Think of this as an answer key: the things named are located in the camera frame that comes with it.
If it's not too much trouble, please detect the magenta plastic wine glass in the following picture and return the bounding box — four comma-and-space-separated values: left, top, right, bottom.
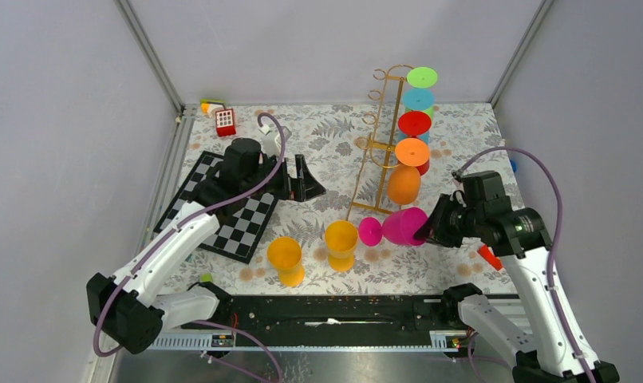
358, 207, 428, 247

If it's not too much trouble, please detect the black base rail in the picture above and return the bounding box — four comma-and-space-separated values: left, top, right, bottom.
152, 294, 495, 348

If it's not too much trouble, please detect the green plastic wine glass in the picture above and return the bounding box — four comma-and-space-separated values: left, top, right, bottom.
402, 66, 438, 117

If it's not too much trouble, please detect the floral table mat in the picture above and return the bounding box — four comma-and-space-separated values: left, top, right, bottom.
162, 104, 515, 295

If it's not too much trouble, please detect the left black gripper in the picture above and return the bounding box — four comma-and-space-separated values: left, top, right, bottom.
243, 152, 325, 202

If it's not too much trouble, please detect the amber plastic wine glass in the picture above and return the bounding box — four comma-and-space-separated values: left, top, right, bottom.
324, 220, 359, 273

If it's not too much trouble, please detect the blue plastic wine glass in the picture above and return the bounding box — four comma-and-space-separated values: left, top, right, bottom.
398, 88, 435, 144

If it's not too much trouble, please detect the gold wire glass rack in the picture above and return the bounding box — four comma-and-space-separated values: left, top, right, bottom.
345, 64, 414, 219

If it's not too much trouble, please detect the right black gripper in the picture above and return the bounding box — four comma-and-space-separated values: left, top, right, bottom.
412, 192, 483, 247

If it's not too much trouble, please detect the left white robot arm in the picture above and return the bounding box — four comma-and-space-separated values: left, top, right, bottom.
86, 138, 325, 354

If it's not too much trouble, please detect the red plastic wine glass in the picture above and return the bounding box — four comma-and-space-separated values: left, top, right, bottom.
395, 110, 432, 176

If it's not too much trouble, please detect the red toy block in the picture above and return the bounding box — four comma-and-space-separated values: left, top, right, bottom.
215, 109, 236, 137

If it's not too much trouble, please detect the red curved piece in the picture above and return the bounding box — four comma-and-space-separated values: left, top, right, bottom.
477, 245, 503, 271

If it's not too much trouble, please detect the small colourful toy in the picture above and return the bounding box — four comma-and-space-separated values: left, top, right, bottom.
199, 98, 226, 115

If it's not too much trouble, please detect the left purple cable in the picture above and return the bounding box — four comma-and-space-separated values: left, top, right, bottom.
93, 112, 286, 383

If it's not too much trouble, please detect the yellow plastic wine glass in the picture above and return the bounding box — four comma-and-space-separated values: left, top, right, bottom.
266, 236, 305, 287

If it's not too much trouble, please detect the orange plastic wine glass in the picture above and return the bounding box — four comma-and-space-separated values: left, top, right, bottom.
387, 137, 430, 205

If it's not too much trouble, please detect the black white checkerboard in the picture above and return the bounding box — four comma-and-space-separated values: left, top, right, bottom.
153, 151, 278, 264

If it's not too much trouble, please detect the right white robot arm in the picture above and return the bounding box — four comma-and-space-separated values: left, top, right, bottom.
413, 171, 620, 382

